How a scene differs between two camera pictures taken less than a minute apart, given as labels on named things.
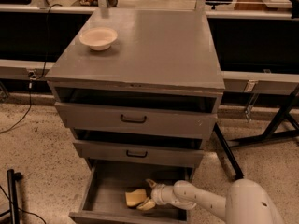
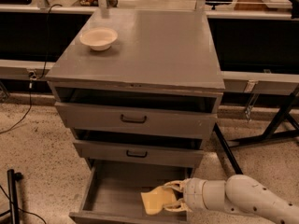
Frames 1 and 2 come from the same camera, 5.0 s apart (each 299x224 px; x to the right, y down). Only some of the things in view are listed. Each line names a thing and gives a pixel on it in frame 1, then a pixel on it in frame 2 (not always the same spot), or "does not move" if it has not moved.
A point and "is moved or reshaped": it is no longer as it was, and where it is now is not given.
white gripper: (158, 193) -> (193, 194)
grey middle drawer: (141, 153) does not move
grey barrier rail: (24, 69) does not move
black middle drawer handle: (136, 156) does not move
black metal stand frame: (272, 133) does not move
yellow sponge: (135, 197) is moved or reshaped
